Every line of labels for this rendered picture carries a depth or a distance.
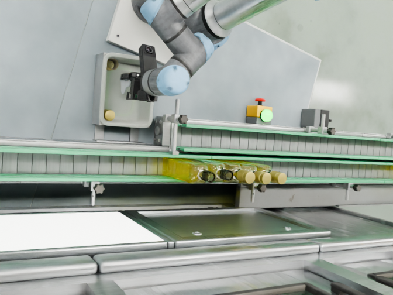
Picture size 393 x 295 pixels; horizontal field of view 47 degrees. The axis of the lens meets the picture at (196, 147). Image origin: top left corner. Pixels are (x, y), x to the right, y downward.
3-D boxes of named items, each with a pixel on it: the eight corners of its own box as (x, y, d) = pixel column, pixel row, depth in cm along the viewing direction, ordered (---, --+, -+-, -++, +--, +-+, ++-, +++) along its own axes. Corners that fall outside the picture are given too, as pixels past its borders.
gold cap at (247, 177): (235, 181, 130) (244, 184, 126) (237, 169, 130) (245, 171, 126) (245, 181, 132) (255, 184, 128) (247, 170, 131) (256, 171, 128)
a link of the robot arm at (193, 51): (196, 18, 117) (168, 45, 114) (221, 51, 121) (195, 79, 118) (182, 23, 124) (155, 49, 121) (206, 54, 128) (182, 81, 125)
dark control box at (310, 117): (299, 127, 188) (313, 129, 180) (300, 108, 187) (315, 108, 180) (314, 129, 192) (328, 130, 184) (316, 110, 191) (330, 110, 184)
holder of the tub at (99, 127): (90, 140, 146) (97, 142, 139) (96, 54, 144) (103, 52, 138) (140, 143, 154) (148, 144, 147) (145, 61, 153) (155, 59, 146)
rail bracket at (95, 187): (78, 200, 133) (91, 209, 121) (79, 177, 133) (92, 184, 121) (92, 199, 135) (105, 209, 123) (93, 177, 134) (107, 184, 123)
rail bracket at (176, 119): (159, 151, 143) (177, 155, 132) (163, 98, 142) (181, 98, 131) (168, 152, 145) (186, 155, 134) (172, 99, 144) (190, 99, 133)
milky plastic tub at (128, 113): (91, 124, 145) (99, 124, 138) (96, 53, 144) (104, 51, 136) (141, 127, 154) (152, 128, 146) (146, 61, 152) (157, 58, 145)
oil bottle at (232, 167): (193, 174, 150) (227, 183, 132) (194, 157, 150) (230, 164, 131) (207, 174, 153) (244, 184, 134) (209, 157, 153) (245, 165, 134)
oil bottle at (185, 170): (161, 174, 145) (193, 184, 126) (162, 157, 144) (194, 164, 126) (176, 174, 147) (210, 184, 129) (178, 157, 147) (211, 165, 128)
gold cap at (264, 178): (252, 182, 133) (261, 184, 129) (253, 170, 133) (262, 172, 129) (262, 182, 134) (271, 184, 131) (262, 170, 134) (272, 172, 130)
